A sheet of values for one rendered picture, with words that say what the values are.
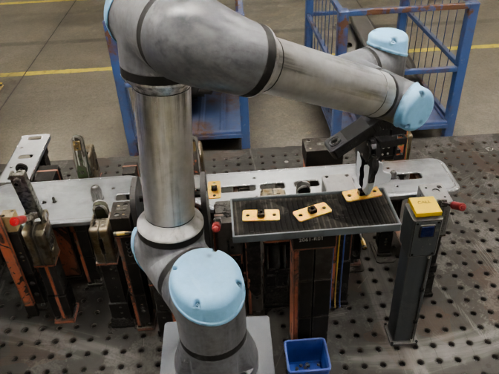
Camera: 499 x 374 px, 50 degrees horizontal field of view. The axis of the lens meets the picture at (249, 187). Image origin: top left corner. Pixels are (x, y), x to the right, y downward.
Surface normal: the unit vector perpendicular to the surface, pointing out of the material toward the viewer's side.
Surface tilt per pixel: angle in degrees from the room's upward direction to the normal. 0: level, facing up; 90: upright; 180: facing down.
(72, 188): 0
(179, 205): 90
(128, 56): 86
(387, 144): 90
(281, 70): 86
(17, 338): 0
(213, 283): 7
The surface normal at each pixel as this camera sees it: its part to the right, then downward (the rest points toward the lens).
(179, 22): -0.17, -0.07
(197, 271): 0.03, -0.74
